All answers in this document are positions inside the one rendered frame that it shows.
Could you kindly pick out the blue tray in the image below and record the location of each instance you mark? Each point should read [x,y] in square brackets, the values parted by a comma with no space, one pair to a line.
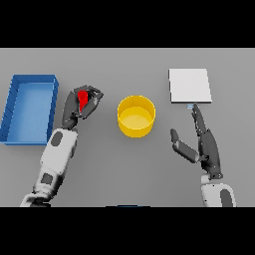
[29,109]

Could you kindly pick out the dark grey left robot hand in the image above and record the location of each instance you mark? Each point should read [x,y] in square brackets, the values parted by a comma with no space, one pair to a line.
[70,108]

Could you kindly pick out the red beaker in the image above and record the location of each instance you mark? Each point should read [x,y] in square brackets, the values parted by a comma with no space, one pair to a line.
[82,99]

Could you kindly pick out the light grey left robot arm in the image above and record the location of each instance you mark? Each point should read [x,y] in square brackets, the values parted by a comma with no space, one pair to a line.
[53,166]

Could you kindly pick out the yellow bowl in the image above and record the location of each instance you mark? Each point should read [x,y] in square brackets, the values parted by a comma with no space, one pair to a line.
[136,116]

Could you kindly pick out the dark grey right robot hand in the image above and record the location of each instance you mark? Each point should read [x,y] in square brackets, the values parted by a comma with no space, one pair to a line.
[208,149]

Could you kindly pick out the pale square measuring scale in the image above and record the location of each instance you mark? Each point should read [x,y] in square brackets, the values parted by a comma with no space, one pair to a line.
[190,85]

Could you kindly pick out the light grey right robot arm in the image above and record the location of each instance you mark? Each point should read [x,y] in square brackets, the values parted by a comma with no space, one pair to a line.
[217,194]

